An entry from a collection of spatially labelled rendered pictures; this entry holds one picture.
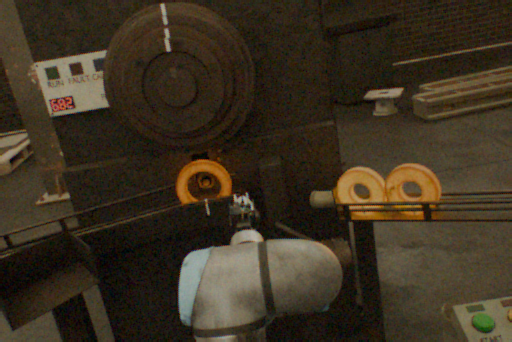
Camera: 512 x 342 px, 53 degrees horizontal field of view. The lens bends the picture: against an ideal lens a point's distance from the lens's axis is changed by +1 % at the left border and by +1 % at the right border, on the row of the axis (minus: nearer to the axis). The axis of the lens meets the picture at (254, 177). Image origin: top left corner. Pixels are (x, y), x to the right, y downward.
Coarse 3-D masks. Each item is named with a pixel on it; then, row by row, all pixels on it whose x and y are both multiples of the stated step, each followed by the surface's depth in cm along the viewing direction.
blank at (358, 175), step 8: (352, 168) 157; (360, 168) 155; (368, 168) 155; (344, 176) 157; (352, 176) 155; (360, 176) 154; (368, 176) 152; (376, 176) 152; (344, 184) 158; (352, 184) 156; (368, 184) 153; (376, 184) 152; (384, 184) 153; (344, 192) 159; (352, 192) 159; (376, 192) 153; (384, 192) 152; (344, 200) 160; (352, 200) 159; (360, 200) 159; (368, 200) 156; (376, 200) 154; (384, 200) 153
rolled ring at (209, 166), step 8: (200, 160) 171; (208, 160) 171; (184, 168) 170; (192, 168) 169; (200, 168) 169; (208, 168) 169; (216, 168) 169; (184, 176) 170; (216, 176) 170; (224, 176) 170; (176, 184) 171; (184, 184) 171; (224, 184) 171; (184, 192) 172; (224, 192) 172; (184, 200) 173; (192, 200) 173
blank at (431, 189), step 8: (400, 168) 146; (408, 168) 145; (416, 168) 144; (424, 168) 144; (392, 176) 148; (400, 176) 147; (408, 176) 146; (416, 176) 144; (424, 176) 143; (432, 176) 143; (392, 184) 149; (400, 184) 148; (424, 184) 144; (432, 184) 143; (392, 192) 150; (400, 192) 150; (424, 192) 145; (432, 192) 144; (440, 192) 145; (392, 200) 151; (400, 200) 150; (408, 200) 149; (416, 200) 148
